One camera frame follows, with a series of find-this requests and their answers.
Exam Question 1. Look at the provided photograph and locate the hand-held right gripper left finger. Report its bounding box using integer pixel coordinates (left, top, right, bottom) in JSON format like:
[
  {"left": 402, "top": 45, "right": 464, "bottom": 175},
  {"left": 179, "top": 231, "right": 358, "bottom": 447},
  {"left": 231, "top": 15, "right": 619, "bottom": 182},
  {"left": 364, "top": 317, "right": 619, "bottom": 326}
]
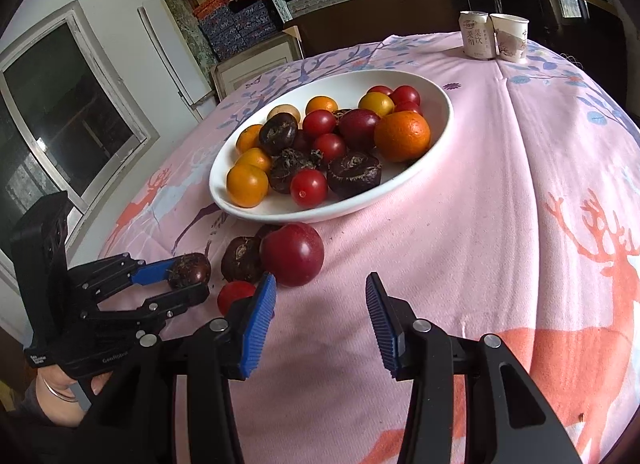
[{"left": 75, "top": 273, "right": 277, "bottom": 464}]

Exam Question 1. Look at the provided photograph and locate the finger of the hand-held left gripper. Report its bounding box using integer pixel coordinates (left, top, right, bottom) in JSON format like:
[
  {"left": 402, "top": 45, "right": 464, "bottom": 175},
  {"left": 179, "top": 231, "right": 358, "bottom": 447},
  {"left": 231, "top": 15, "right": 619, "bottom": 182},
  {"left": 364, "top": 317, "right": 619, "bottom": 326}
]
[
  {"left": 69, "top": 253, "right": 177, "bottom": 298},
  {"left": 80, "top": 284, "right": 211, "bottom": 335}
]

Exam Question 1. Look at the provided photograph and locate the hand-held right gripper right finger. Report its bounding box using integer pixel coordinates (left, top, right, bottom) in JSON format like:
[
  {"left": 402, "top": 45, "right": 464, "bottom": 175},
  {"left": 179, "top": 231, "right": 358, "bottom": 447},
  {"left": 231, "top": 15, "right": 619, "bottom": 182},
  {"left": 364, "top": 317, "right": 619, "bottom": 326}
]
[{"left": 365, "top": 271, "right": 583, "bottom": 464}]

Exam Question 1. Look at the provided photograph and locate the dark purple water chestnut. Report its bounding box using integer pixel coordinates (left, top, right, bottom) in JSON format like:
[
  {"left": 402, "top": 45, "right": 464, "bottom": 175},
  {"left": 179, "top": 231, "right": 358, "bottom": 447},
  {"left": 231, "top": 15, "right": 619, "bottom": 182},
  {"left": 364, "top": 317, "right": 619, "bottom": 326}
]
[
  {"left": 221, "top": 236, "right": 264, "bottom": 283},
  {"left": 167, "top": 252, "right": 212, "bottom": 291},
  {"left": 258, "top": 112, "right": 299, "bottom": 157},
  {"left": 327, "top": 151, "right": 383, "bottom": 198},
  {"left": 269, "top": 148, "right": 326, "bottom": 195}
]

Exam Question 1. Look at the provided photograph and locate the dark red plum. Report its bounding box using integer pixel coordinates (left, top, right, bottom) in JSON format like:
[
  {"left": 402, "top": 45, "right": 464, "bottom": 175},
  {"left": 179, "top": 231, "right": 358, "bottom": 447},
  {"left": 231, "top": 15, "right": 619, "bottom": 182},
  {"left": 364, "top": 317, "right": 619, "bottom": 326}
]
[
  {"left": 259, "top": 222, "right": 325, "bottom": 288},
  {"left": 338, "top": 109, "right": 382, "bottom": 151}
]

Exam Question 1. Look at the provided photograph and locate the pale yellow round fruit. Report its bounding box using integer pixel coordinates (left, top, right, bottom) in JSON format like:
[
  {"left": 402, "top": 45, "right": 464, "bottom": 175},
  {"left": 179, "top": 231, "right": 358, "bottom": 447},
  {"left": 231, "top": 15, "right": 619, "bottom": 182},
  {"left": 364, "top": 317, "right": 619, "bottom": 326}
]
[{"left": 266, "top": 104, "right": 302, "bottom": 124}]

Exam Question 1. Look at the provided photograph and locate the white oval plate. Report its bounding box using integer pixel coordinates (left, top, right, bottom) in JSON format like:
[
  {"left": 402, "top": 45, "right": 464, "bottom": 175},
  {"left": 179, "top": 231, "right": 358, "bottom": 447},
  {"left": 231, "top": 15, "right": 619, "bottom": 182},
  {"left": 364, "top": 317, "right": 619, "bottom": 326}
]
[{"left": 209, "top": 70, "right": 453, "bottom": 224}]

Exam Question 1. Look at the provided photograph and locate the person's left forearm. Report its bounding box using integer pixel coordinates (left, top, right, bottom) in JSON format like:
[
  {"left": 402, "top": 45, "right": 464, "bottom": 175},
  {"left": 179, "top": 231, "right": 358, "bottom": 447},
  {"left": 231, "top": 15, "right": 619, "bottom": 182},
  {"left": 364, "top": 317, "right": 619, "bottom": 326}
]
[{"left": 0, "top": 384, "right": 96, "bottom": 464}]

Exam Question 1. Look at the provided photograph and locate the person's left hand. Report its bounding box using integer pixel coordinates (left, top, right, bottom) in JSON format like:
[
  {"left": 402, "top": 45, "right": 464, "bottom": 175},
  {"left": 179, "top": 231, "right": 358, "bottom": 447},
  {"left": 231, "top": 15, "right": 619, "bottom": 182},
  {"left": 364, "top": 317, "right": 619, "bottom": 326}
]
[{"left": 36, "top": 368, "right": 113, "bottom": 428}]

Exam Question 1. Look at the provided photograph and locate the pink deer print tablecloth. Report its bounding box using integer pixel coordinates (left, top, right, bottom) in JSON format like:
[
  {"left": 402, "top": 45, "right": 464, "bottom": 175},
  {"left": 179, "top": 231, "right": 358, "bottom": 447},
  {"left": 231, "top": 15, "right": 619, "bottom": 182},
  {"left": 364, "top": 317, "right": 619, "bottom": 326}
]
[{"left": 97, "top": 31, "right": 640, "bottom": 464}]

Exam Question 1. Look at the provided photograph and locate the white framed window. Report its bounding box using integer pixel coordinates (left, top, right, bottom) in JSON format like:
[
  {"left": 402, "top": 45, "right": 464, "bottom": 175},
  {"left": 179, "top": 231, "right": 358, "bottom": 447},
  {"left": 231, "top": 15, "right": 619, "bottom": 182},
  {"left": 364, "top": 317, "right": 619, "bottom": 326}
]
[{"left": 0, "top": 0, "right": 162, "bottom": 272}]

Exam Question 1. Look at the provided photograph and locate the white flat board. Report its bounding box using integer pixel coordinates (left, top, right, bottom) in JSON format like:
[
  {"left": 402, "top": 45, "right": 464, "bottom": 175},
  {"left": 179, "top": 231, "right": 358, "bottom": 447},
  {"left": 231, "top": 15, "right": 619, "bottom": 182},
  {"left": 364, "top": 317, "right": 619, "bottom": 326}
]
[{"left": 137, "top": 0, "right": 218, "bottom": 117}]

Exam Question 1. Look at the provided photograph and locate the light wooden framed panel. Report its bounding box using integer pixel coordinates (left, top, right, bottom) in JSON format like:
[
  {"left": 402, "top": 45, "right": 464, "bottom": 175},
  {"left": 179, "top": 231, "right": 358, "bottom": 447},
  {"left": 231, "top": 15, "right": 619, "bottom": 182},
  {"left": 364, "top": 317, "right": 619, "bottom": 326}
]
[{"left": 210, "top": 26, "right": 303, "bottom": 100}]

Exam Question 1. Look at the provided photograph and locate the grey marble slab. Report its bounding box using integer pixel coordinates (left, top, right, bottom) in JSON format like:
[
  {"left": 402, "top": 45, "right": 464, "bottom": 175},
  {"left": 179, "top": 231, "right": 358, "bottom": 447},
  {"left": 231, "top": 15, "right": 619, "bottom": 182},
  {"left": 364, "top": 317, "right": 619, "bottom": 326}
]
[{"left": 164, "top": 0, "right": 213, "bottom": 70}]

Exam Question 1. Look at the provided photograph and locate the stack of blue patterned boxes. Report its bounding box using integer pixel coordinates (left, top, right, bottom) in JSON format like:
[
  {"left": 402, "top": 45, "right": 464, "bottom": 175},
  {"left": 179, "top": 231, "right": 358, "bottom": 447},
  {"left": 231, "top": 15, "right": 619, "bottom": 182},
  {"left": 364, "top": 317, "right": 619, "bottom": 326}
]
[{"left": 195, "top": 0, "right": 281, "bottom": 62}]

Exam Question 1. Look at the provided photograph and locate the white drink can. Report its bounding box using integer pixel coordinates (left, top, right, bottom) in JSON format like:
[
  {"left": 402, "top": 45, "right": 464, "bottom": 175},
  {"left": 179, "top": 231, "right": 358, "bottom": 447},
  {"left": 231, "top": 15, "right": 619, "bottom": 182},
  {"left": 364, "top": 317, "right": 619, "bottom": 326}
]
[{"left": 459, "top": 10, "right": 497, "bottom": 61}]

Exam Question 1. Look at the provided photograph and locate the dark brown wooden cabinet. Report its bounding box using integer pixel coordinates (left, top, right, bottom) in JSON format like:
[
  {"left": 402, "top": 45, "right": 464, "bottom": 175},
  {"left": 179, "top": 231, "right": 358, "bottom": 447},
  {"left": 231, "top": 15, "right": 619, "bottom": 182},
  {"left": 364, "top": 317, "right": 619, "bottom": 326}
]
[{"left": 282, "top": 0, "right": 463, "bottom": 57}]

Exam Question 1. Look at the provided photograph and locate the white paper cup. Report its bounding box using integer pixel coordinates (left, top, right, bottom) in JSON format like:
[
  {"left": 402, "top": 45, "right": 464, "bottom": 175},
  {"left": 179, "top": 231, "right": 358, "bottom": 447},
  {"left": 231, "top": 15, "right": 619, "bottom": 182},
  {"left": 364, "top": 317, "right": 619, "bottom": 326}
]
[{"left": 490, "top": 14, "right": 530, "bottom": 63}]

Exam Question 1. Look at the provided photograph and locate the silver bracelet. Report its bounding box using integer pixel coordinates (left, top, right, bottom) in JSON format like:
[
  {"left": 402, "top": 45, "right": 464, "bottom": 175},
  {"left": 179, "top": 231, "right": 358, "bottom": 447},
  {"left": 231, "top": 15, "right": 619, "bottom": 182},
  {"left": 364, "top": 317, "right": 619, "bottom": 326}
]
[{"left": 41, "top": 375, "right": 76, "bottom": 402}]

